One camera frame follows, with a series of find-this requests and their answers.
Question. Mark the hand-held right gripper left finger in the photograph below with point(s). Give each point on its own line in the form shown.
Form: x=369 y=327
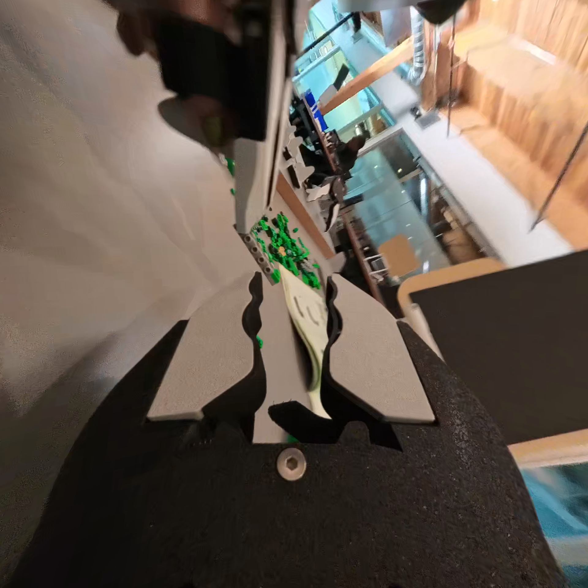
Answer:
x=206 y=363

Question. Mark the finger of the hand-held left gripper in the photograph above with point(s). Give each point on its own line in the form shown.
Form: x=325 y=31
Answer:
x=280 y=69
x=250 y=183

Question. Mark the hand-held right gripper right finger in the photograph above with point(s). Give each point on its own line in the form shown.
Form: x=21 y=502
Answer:
x=381 y=367

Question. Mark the green grey brick assembly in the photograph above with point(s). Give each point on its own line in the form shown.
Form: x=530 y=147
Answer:
x=259 y=257

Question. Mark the wood-edged neighbouring desk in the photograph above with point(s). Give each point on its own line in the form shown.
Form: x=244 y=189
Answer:
x=298 y=206

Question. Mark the grey desk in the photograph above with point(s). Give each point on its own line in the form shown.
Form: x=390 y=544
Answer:
x=92 y=229

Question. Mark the person's left hand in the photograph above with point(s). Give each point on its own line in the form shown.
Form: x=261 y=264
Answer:
x=138 y=27

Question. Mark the white black finger part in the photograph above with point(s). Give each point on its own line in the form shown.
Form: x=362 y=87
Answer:
x=294 y=177
x=291 y=149

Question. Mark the pile of green bricks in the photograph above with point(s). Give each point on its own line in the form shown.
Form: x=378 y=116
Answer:
x=285 y=243

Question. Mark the spare black white gripper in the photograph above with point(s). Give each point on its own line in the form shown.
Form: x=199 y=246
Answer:
x=330 y=193

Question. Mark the building instruction booklet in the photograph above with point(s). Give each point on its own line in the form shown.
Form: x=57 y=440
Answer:
x=307 y=312

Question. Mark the wood-backed black panel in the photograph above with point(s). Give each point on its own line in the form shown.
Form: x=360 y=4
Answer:
x=505 y=344

